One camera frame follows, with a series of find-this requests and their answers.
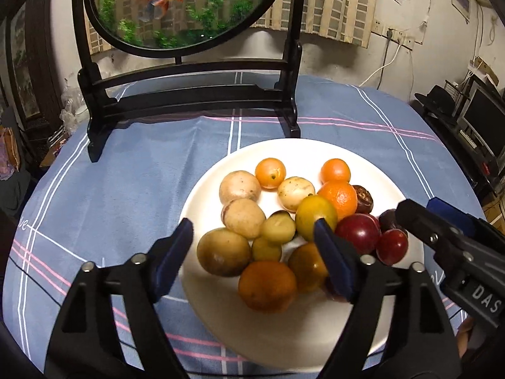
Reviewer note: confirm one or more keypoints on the large red apple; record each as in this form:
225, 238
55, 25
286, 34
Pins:
359, 233

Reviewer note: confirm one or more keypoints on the white plate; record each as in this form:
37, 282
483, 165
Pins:
256, 335

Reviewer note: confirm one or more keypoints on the small yellow fruit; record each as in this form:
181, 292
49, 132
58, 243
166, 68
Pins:
266, 249

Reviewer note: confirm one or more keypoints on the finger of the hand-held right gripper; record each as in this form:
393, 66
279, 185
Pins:
453, 213
430, 231

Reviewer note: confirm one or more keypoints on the clear plastic bags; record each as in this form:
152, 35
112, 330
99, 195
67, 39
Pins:
71, 106

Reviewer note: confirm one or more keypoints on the computer monitor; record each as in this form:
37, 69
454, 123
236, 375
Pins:
485, 118

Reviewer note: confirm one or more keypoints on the person's right hand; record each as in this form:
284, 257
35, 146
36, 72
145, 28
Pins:
465, 333

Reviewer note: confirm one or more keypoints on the small orange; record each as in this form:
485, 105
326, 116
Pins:
270, 173
335, 171

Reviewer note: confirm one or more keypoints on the large dark mangosteen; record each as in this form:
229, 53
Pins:
388, 219

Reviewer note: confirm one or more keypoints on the large olive-tan fruit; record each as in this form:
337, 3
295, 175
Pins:
224, 252

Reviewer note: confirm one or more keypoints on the blue striped tablecloth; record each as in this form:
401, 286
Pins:
118, 173

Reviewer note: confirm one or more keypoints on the spotted tan round fruit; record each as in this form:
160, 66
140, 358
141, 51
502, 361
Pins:
295, 193

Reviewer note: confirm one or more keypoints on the yellow-green fruit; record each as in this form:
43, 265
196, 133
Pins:
276, 231

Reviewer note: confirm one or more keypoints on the yellow round fruit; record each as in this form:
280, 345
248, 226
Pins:
313, 211

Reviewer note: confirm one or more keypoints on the white wall box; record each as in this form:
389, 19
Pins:
461, 0

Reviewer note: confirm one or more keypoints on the orange-yellow citrus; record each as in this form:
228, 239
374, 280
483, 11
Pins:
305, 264

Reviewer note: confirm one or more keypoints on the round goldfish screen black stand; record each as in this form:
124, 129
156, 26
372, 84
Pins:
189, 8

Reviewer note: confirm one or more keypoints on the wooden side table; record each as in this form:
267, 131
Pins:
51, 154

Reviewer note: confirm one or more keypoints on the cardboard box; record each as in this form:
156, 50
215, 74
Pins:
495, 209

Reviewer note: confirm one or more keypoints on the black hat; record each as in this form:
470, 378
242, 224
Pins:
438, 98

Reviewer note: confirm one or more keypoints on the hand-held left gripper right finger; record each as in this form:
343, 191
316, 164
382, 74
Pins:
335, 260

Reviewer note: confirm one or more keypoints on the small dark brown mangosteen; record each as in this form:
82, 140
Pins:
363, 199

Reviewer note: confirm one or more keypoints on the beige checked curtain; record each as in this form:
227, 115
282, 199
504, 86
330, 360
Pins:
339, 12

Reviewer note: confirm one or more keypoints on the dark framed picture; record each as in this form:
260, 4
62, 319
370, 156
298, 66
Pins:
27, 71

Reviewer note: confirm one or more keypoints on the black equipment rack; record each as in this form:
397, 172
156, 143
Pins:
446, 134

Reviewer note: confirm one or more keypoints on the deep orange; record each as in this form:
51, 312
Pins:
267, 286

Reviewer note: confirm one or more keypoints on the white wall socket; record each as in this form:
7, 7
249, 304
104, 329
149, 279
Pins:
394, 31

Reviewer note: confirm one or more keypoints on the flat beige box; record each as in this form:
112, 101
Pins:
483, 69

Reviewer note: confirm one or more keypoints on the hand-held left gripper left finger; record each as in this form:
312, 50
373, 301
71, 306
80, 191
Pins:
173, 260

